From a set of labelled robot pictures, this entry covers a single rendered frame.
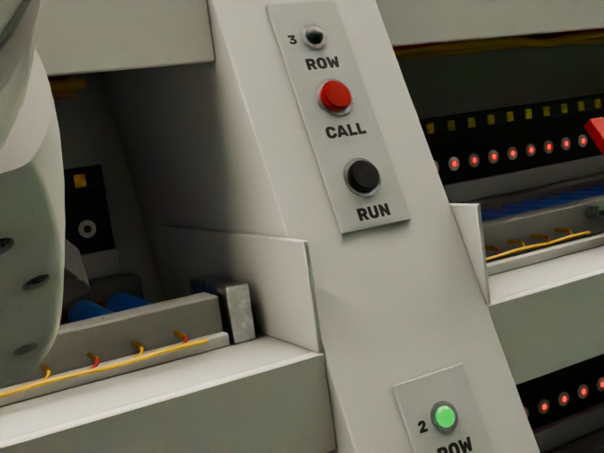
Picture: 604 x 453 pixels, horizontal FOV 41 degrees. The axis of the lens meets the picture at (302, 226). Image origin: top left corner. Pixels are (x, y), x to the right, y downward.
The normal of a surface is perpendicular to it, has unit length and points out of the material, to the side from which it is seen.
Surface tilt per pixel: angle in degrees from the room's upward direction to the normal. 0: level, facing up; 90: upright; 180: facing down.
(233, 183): 90
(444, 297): 90
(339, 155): 90
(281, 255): 90
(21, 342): 169
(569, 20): 111
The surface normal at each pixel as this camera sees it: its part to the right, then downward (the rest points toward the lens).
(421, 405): 0.40, -0.32
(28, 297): 0.50, 0.82
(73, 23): 0.48, 0.04
